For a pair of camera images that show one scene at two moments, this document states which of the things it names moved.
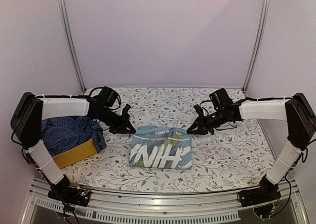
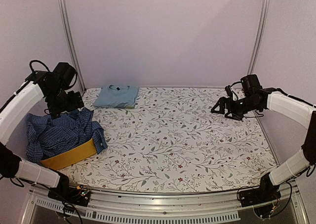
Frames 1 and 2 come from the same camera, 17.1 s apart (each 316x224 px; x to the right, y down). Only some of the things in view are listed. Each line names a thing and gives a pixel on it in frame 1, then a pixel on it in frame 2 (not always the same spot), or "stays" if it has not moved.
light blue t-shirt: [161, 147] → [117, 96]
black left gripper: [121, 128] → [76, 101]
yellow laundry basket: [74, 156] stays
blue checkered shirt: [60, 134] stays
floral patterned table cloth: [236, 158] stays
